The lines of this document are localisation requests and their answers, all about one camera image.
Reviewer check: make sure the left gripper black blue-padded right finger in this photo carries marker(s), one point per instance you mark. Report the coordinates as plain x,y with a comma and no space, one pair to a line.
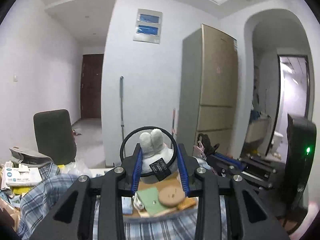
247,217

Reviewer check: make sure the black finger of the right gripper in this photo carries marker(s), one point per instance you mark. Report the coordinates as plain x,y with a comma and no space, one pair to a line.
243,163

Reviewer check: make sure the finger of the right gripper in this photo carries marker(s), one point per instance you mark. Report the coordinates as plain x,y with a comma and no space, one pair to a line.
237,171

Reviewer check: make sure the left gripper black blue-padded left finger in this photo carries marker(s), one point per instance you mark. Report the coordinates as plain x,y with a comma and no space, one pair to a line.
72,217

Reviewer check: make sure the blue tissue pack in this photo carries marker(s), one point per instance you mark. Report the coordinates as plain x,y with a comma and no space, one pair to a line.
127,204

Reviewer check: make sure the yellow blue small box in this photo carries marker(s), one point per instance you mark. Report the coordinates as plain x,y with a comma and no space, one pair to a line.
187,203

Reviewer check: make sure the round tan cookie plush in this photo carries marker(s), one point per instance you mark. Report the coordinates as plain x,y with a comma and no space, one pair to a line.
171,196

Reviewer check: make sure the green snap pouch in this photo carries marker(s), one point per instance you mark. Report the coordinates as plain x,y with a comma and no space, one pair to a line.
149,199

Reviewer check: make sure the beige cabinet in doorway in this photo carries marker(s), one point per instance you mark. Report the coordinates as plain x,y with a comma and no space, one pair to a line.
258,130

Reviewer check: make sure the brown paper bag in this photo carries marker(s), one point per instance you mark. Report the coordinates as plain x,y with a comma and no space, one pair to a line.
11,214

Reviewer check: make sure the white blue box stack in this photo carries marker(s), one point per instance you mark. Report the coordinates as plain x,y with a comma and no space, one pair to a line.
22,177

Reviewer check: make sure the gold refrigerator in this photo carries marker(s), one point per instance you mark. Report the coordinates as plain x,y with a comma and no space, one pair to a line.
209,86

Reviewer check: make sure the cardboard tray box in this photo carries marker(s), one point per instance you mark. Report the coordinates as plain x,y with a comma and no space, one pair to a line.
138,208

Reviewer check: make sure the grey folded bag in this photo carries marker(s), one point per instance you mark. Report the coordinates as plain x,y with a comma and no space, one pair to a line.
28,157

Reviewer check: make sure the dark green chair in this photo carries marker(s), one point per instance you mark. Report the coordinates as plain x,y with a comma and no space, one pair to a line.
54,136

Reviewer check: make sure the brown wooden door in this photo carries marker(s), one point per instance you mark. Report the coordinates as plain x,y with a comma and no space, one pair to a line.
90,91

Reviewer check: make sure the grey electrical panel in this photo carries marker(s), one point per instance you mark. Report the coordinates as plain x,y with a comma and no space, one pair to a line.
148,26

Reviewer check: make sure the pink broom handle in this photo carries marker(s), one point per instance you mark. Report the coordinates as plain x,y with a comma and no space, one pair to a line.
173,129

